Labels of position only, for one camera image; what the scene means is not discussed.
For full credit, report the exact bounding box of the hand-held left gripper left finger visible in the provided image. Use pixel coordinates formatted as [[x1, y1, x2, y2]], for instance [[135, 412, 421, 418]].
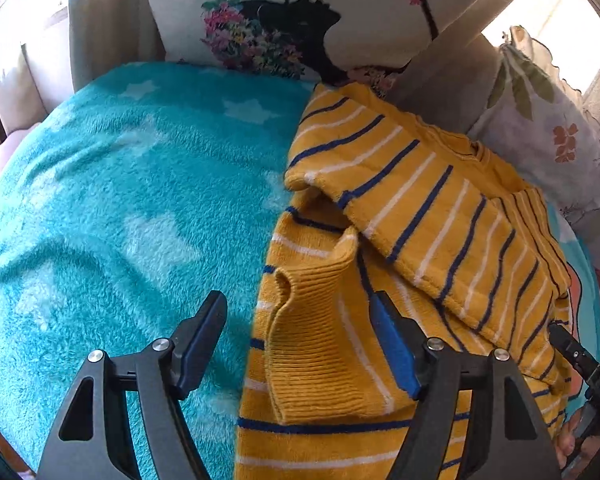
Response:
[[36, 290, 229, 480]]

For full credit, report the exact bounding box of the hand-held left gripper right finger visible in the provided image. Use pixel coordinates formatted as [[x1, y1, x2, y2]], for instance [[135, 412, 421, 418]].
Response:
[[368, 290, 564, 480]]

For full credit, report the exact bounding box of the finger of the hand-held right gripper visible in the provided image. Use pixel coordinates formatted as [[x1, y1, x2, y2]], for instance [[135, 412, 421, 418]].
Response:
[[548, 323, 600, 392]]

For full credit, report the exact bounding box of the yellow striped sweater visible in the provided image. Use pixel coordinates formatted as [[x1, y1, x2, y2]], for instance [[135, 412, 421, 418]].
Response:
[[234, 82, 577, 480]]

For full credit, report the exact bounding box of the person's right hand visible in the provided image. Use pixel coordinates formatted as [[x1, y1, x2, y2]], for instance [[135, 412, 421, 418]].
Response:
[[554, 410, 599, 472]]

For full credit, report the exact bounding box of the cartoon printed blanket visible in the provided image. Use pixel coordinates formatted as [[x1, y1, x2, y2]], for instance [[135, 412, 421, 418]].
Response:
[[544, 199, 600, 428]]

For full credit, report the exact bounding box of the turquoise star blanket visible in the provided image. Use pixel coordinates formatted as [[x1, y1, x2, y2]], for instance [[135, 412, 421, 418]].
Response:
[[0, 62, 327, 472]]

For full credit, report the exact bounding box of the white floral leaf pillow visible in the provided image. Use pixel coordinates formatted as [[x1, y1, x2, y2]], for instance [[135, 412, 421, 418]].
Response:
[[467, 25, 600, 227]]

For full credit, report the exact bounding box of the grey sofa cushion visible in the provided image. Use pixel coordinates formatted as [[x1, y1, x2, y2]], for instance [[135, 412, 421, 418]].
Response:
[[384, 0, 557, 134]]

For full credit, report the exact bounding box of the pink cloth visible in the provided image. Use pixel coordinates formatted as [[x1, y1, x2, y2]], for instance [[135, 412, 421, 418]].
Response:
[[0, 129, 33, 200]]

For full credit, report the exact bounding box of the beige leather armrest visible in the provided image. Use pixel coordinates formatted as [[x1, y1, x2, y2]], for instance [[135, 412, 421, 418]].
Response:
[[0, 0, 74, 147]]

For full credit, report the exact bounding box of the white silhouette print pillow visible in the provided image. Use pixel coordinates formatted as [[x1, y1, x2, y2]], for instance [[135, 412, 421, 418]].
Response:
[[144, 0, 507, 97]]

